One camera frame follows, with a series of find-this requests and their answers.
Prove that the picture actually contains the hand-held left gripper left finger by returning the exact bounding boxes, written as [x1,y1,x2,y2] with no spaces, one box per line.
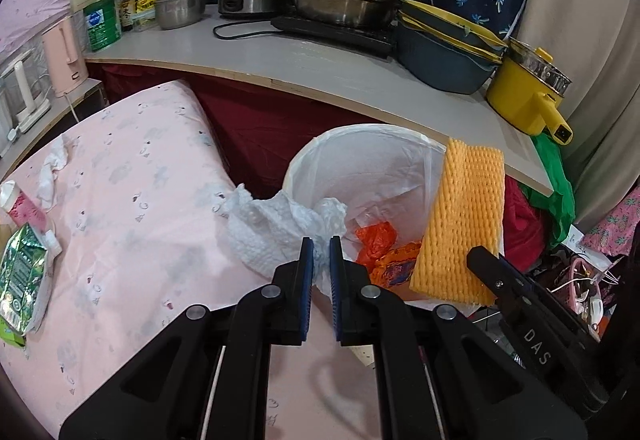
[59,237,315,440]

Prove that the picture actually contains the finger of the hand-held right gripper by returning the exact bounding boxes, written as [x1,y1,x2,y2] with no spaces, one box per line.
[466,245,544,317]

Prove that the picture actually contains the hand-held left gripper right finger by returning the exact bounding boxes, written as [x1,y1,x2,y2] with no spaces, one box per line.
[330,235,586,440]

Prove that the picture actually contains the orange plastic bag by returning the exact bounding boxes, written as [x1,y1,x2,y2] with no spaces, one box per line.
[355,223,396,266]

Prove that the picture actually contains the orange snack wrapper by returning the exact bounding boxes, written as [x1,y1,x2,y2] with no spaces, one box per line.
[370,240,423,288]

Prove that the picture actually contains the yellow foam fruit net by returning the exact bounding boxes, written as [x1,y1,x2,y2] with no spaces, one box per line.
[410,137,506,306]

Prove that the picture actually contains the white paper towel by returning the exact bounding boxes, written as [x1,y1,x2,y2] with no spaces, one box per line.
[220,185,348,301]

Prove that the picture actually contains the white tissue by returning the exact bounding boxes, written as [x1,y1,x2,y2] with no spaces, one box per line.
[37,135,68,211]

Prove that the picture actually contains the green snack packet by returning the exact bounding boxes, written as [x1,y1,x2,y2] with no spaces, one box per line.
[0,223,63,336]

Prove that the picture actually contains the pink paper cup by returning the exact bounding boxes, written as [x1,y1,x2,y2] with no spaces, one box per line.
[0,180,33,226]

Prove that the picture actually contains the yellow green printed bag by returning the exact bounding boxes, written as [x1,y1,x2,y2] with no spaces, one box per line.
[0,320,26,348]

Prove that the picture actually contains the green plastic bag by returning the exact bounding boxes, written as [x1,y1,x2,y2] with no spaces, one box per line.
[520,133,576,241]

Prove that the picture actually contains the pink printed cloth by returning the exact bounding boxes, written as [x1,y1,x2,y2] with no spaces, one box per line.
[582,185,640,261]

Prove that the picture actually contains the dark red cloth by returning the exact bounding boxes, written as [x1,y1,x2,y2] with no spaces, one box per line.
[85,60,551,261]

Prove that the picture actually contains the yellow electric pot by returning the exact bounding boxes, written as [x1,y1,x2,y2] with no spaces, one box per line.
[486,38,573,146]

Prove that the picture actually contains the navy basin with yellow strainer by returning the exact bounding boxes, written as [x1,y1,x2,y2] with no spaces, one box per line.
[397,28,501,94]
[399,14,503,60]
[400,0,507,47]

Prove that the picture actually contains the grey curved counter board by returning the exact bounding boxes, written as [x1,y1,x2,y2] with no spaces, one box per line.
[82,3,556,196]

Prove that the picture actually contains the beige curtain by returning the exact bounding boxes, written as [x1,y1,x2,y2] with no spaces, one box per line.
[515,0,640,231]

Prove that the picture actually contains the black induction cooktop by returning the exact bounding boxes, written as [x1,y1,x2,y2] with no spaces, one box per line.
[270,15,396,58]

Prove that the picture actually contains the small steel pot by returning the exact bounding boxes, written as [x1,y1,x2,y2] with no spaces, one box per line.
[154,0,208,30]

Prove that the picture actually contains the yellow label jar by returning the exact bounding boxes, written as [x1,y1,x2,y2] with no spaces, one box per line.
[134,0,160,24]

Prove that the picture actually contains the green can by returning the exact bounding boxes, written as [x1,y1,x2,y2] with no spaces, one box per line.
[82,0,122,52]

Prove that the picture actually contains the pink electric kettle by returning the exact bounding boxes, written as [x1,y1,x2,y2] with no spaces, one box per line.
[41,15,90,98]

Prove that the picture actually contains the white glass kettle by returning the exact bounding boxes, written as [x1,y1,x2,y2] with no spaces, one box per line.
[0,48,51,133]

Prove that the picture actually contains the black power cord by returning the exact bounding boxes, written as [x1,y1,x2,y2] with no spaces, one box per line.
[212,20,276,41]

